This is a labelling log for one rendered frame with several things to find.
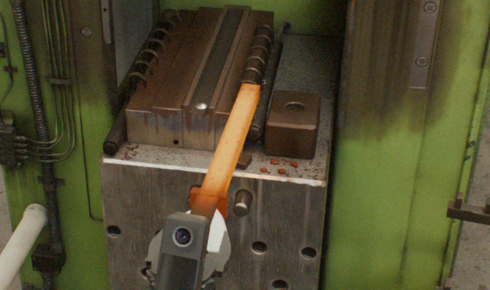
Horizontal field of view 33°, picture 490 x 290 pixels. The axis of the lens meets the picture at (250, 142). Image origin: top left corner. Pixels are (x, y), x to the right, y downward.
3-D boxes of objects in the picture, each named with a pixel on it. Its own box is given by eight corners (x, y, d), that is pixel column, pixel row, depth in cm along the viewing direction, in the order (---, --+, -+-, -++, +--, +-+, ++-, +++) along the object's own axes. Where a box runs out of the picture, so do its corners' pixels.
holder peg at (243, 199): (248, 218, 135) (249, 205, 134) (232, 217, 136) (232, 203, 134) (251, 203, 139) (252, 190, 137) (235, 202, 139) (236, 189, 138)
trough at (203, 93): (214, 115, 138) (214, 107, 137) (182, 111, 138) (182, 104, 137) (250, 12, 172) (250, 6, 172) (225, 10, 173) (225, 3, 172)
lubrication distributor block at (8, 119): (27, 180, 164) (18, 121, 157) (-3, 177, 165) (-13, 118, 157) (33, 170, 167) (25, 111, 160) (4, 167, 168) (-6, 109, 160)
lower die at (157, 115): (242, 153, 141) (243, 110, 136) (127, 142, 143) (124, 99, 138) (272, 45, 176) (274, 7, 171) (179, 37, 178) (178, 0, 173)
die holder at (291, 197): (308, 374, 159) (326, 183, 134) (114, 349, 163) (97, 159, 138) (327, 199, 205) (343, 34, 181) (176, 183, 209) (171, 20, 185)
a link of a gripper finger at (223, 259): (200, 236, 99) (178, 285, 92) (200, 225, 98) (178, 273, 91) (238, 243, 99) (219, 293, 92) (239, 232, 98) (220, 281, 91)
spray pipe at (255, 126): (261, 142, 139) (261, 127, 138) (244, 140, 140) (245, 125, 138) (283, 51, 168) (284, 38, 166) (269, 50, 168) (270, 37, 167)
